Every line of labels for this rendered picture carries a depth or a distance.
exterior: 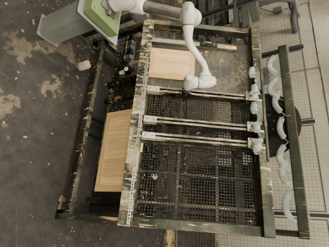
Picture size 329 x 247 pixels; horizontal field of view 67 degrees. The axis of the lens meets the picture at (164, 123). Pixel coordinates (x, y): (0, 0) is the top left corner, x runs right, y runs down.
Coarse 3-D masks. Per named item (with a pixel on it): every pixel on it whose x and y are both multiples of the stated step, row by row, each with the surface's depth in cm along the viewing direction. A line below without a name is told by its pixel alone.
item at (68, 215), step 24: (96, 72) 298; (120, 96) 289; (144, 144) 255; (72, 168) 259; (96, 168) 275; (144, 168) 377; (72, 192) 247; (96, 192) 263; (120, 192) 249; (144, 192) 366; (72, 216) 236; (96, 216) 223
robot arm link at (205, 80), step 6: (192, 24) 204; (186, 30) 205; (192, 30) 206; (186, 36) 207; (186, 42) 209; (192, 42) 209; (192, 48) 209; (192, 54) 213; (198, 54) 211; (198, 60) 213; (204, 60) 213; (204, 66) 214; (204, 72) 214; (204, 78) 213; (210, 78) 214; (204, 84) 215; (210, 84) 215
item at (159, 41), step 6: (156, 42) 277; (162, 42) 277; (168, 42) 277; (174, 42) 277; (180, 42) 278; (198, 42) 279; (204, 48) 281; (210, 48) 280; (216, 48) 279; (222, 48) 279
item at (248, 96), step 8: (152, 88) 251; (160, 88) 252; (168, 88) 253; (176, 88) 253; (176, 96) 257; (192, 96) 255; (200, 96) 254; (208, 96) 252; (216, 96) 253; (224, 96) 253; (232, 96) 257; (240, 96) 255; (248, 96) 251; (256, 96) 252
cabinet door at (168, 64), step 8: (152, 48) 275; (152, 56) 271; (160, 56) 272; (168, 56) 273; (176, 56) 274; (184, 56) 274; (192, 56) 275; (152, 64) 268; (160, 64) 269; (168, 64) 269; (176, 64) 270; (184, 64) 271; (192, 64) 271; (152, 72) 264; (160, 72) 265; (168, 72) 266; (176, 72) 267; (184, 72) 267; (192, 72) 267
